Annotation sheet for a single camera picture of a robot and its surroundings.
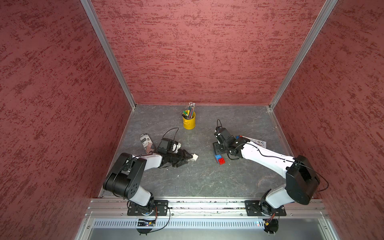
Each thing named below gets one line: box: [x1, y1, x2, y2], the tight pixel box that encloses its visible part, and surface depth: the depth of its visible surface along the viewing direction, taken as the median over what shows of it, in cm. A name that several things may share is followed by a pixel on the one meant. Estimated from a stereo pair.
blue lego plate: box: [215, 154, 222, 165], surface depth 91 cm
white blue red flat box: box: [235, 135, 267, 149], surface depth 100 cm
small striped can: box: [140, 133, 156, 154], surface depth 97 cm
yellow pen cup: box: [182, 111, 196, 130], surface depth 103 cm
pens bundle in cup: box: [181, 101, 196, 120], surface depth 102 cm
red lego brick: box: [218, 157, 226, 165], surface depth 87 cm
